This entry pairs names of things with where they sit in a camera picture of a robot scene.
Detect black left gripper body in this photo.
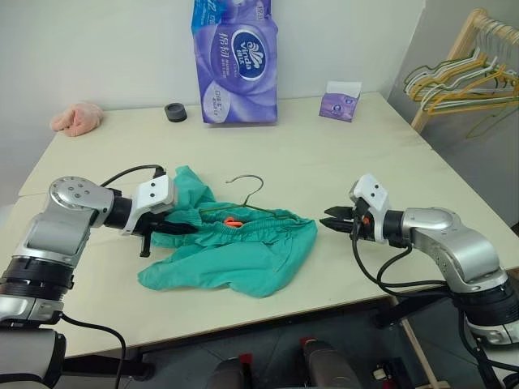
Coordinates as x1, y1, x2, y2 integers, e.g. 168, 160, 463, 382
131, 201, 177, 240

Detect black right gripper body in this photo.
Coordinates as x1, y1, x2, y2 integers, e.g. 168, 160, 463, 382
349, 197, 375, 242

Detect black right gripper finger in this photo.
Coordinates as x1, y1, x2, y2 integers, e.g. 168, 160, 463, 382
324, 206, 353, 221
320, 218, 354, 233

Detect green shorts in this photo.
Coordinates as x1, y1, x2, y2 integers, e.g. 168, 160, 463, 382
136, 164, 320, 300

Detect purple tissue box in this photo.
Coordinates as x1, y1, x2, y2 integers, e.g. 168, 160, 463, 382
318, 80, 363, 123

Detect pink crumpled cloth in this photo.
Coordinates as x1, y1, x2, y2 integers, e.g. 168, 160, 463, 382
49, 101, 106, 138

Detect dark rounded shape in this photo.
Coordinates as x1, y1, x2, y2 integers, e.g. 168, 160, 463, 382
212, 355, 255, 389
297, 335, 362, 389

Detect wooden floor bar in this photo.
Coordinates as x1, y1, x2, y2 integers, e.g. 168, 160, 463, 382
400, 318, 448, 389

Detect purple toilet paper pack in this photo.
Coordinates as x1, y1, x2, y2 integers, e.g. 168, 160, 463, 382
190, 0, 281, 126

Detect wooden clothes rack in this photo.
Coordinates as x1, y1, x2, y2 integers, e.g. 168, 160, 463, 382
410, 7, 519, 133

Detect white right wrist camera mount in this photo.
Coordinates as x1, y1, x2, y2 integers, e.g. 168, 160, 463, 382
349, 173, 392, 245

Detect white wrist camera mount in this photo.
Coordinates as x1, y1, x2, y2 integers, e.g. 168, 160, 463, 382
120, 175, 177, 237
349, 173, 392, 245

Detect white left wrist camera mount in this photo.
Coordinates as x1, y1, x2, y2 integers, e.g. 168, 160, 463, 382
120, 175, 177, 237

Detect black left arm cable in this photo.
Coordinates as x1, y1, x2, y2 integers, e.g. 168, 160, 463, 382
56, 163, 169, 389

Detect olive wire hanger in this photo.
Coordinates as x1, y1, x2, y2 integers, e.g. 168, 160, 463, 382
198, 173, 302, 223

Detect black table frame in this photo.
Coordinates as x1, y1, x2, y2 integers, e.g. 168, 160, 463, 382
371, 282, 461, 330

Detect dark grey round ring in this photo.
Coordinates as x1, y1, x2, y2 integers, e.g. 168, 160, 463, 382
164, 102, 190, 124

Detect green wire hanger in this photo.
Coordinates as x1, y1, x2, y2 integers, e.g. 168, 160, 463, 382
465, 66, 519, 140

